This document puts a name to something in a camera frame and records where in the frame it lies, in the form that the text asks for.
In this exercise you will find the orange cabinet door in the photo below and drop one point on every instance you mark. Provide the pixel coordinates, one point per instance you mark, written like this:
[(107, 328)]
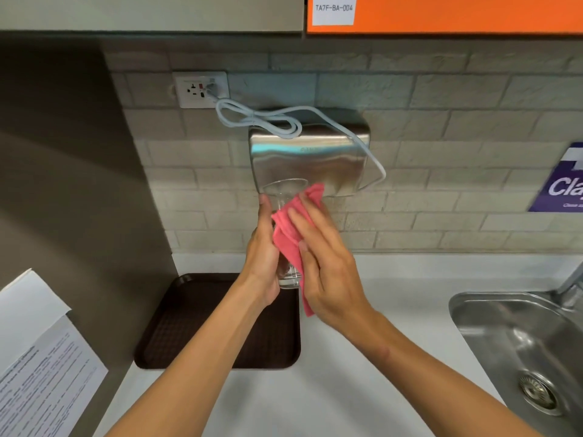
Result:
[(455, 12)]

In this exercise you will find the stainless steel hand dryer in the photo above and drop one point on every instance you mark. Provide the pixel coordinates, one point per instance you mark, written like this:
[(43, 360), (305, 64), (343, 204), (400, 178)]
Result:
[(314, 152)]

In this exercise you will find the pink cleaning cloth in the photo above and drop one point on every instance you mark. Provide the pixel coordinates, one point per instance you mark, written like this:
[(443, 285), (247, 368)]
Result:
[(291, 227)]

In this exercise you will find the white label sticker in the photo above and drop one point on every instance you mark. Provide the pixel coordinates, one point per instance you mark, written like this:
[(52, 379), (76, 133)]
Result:
[(334, 9)]

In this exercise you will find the person's left hand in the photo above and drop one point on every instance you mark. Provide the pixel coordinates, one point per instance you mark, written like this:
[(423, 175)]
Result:
[(260, 263)]

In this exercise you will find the person's left thumb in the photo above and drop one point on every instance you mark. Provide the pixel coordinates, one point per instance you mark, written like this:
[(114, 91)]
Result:
[(265, 209)]

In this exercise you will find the chrome faucet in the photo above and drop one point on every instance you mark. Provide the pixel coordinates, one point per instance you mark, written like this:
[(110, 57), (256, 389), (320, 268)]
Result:
[(571, 286)]

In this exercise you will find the grey cabinet door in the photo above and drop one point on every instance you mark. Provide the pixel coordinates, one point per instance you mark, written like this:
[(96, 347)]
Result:
[(150, 12)]

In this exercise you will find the purple wall sign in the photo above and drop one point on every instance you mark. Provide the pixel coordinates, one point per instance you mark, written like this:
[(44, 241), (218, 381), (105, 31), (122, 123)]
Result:
[(562, 181)]

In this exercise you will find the metal sink drain strainer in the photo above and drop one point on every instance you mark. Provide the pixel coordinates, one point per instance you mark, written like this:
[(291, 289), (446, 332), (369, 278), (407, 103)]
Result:
[(541, 390)]

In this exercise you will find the white wall socket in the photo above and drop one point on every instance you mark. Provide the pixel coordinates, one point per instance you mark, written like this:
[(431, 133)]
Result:
[(193, 89)]

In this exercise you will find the person's right middle finger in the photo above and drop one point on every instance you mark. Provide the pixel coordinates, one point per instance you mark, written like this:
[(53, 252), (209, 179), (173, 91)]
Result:
[(319, 213)]

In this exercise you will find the clear drinking glass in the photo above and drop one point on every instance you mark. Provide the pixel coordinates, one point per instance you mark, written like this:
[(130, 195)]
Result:
[(285, 195)]

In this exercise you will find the person's right thumb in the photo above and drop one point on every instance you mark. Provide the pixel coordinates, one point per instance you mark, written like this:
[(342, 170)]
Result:
[(306, 268)]

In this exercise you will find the person's right hand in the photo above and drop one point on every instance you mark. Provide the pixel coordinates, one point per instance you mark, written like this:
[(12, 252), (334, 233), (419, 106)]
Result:
[(335, 277)]

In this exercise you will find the person's right forearm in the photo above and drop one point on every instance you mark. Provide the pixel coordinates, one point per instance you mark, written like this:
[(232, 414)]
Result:
[(432, 382)]

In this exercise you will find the person's left forearm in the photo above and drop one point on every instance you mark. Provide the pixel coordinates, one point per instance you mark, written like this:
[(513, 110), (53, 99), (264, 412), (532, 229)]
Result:
[(182, 366)]

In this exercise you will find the white printed paper sheet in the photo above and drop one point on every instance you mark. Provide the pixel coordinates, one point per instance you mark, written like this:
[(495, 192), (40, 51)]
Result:
[(38, 359)]

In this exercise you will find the dark brown plastic tray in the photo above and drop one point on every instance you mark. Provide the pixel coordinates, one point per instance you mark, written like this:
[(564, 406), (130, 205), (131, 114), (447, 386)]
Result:
[(205, 323)]

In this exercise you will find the stainless steel sink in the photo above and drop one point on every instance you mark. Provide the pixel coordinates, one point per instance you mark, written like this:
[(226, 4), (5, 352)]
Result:
[(524, 345)]

